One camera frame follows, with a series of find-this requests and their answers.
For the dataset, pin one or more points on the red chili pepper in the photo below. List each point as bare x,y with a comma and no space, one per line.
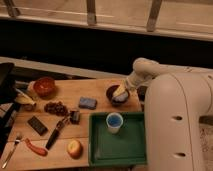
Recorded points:
38,150

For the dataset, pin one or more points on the yellow banana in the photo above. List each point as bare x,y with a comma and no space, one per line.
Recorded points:
25,100

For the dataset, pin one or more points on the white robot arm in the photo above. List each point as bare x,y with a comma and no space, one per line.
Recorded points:
176,98

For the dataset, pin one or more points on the red orange bowl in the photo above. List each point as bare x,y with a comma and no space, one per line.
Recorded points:
44,86

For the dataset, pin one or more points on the blue sponge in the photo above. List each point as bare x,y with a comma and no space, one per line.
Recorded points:
88,103

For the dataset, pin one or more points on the yellow red apple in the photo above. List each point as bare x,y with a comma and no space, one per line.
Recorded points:
74,149

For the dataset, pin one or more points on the dark maroon bowl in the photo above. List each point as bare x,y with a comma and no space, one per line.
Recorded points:
109,95

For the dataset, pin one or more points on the bunch of dark grapes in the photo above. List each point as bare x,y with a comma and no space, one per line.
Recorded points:
56,108

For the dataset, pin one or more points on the white towel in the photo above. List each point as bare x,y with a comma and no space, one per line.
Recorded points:
121,98

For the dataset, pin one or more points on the silver fork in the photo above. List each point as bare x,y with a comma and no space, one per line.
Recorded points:
16,142

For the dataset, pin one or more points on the white cup blue inside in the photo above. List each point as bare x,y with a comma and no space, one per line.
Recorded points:
114,122

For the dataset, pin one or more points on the black handled knife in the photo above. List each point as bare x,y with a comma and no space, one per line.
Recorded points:
56,132

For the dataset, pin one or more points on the black rectangular block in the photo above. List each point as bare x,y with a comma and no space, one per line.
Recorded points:
37,125

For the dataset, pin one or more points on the black equipment at left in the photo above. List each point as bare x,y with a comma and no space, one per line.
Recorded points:
7,95

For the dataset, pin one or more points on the small dark box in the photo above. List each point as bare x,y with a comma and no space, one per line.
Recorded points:
74,117

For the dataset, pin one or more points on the green plastic tray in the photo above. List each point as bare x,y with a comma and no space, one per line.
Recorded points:
127,147

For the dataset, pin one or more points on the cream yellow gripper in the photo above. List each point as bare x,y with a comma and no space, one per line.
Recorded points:
121,89

